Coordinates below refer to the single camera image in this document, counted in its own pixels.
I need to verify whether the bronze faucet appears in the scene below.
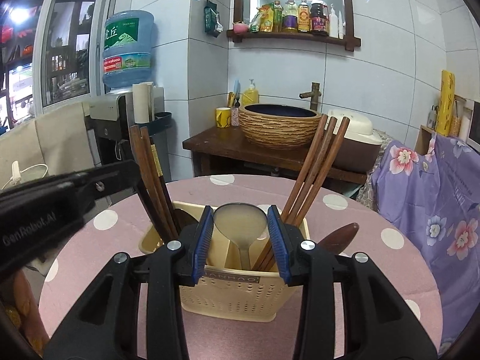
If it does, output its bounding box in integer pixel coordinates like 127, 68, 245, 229
298, 82, 321, 111

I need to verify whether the white brown rice cooker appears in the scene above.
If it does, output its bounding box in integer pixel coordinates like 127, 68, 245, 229
327, 108, 383, 173

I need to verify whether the beige perforated utensil holder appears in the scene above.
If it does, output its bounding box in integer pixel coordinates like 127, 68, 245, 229
138, 201, 312, 323

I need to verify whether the purple floral cloth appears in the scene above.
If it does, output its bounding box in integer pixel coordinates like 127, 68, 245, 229
372, 134, 479, 353

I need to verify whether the white microwave oven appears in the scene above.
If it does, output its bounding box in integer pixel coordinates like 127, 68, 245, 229
466, 101, 480, 151

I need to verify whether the paper roll in holder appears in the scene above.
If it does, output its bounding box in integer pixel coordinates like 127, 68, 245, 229
133, 81, 154, 125

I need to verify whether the yellow roll package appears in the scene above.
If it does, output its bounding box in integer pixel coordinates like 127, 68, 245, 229
435, 70, 456, 137

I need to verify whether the dark wooden sink counter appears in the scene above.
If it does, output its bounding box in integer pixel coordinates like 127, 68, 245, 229
182, 125, 369, 186

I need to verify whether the wooden handled metal spoon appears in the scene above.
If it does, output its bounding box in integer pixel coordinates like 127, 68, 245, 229
318, 223, 360, 255

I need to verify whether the yellow mug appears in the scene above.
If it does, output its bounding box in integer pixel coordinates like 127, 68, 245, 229
215, 106, 231, 128

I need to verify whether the left hand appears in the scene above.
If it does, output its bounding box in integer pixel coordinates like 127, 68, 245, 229
1, 270, 50, 359

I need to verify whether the yellow soap dispenser bottle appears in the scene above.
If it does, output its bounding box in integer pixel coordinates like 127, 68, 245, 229
241, 79, 260, 107

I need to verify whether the translucent grey plastic spoon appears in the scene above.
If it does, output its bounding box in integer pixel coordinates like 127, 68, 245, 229
213, 202, 268, 271

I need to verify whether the brown wooden chopstick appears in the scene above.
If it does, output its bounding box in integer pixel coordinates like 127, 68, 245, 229
253, 115, 359, 272
258, 116, 339, 271
140, 127, 176, 244
129, 125, 173, 243

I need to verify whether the woven brown basin sink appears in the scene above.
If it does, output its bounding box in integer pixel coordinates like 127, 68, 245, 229
239, 103, 320, 150

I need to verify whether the blue water jug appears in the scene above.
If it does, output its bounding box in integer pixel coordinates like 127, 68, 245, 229
103, 10, 155, 90

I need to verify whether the brown chopstick in holder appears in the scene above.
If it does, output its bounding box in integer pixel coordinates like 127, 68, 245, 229
281, 114, 327, 223

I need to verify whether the grey water dispenser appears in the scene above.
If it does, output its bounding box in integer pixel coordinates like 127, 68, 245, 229
87, 86, 173, 182

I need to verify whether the black chopstick plain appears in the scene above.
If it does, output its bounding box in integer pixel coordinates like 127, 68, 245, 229
135, 180, 168, 242

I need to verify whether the black chopstick gold band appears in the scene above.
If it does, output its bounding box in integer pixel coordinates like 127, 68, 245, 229
151, 141, 178, 239

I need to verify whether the dark wooden wall shelf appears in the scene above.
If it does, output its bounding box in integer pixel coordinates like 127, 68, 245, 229
227, 0, 361, 52

